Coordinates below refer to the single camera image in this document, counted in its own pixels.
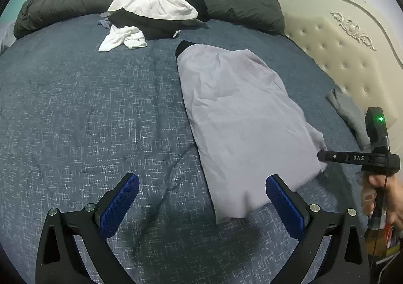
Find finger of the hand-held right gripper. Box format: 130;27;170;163
317;150;349;164

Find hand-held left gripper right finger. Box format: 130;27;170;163
265;174;370;284

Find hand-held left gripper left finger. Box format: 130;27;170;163
35;172;141;284

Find grey jacket with black lining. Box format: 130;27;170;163
175;40;328;225

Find person's right hand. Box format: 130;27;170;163
360;173;403;225

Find small grey cloth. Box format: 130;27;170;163
326;89;374;150

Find cream tufted headboard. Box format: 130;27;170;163
275;0;403;152

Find bed with blue sheet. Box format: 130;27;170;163
0;11;378;284

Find white and black garment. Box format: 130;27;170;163
109;0;208;40

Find small blue-grey cloth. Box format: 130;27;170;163
97;11;114;28

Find light grey bed sheet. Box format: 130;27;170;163
0;21;16;54

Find dark grey rolled duvet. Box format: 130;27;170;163
13;0;285;39

